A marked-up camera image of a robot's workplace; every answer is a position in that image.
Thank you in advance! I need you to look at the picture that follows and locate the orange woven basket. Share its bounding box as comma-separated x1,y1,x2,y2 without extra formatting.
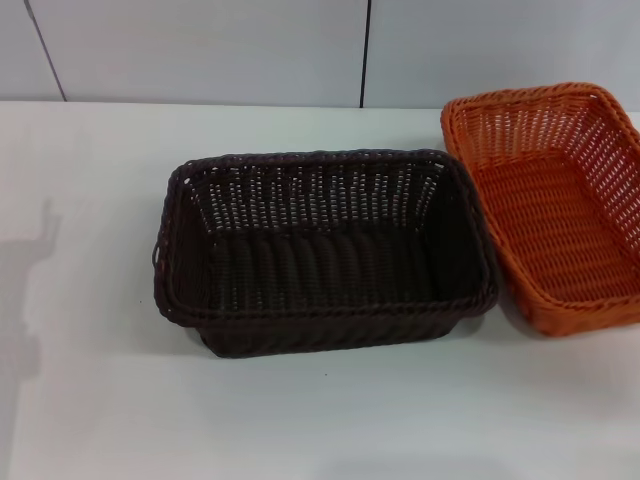
439,82,640,338

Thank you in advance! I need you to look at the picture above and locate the dark brown woven basket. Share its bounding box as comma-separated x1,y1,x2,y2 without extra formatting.
147,147,500,359

